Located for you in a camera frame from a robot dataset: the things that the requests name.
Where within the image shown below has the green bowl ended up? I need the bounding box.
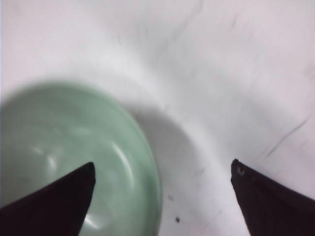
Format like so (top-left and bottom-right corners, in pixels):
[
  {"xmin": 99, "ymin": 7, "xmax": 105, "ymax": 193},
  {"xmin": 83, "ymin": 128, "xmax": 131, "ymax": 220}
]
[{"xmin": 0, "ymin": 84, "xmax": 162, "ymax": 236}]

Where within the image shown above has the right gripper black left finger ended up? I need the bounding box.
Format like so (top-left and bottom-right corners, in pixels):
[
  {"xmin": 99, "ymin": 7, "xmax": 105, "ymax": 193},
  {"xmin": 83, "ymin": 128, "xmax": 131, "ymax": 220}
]
[{"xmin": 0, "ymin": 162, "xmax": 95, "ymax": 236}]

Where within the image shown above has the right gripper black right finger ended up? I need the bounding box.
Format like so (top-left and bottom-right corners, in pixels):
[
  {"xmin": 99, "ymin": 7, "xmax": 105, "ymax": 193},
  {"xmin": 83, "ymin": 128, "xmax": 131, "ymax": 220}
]
[{"xmin": 231, "ymin": 159, "xmax": 315, "ymax": 236}]

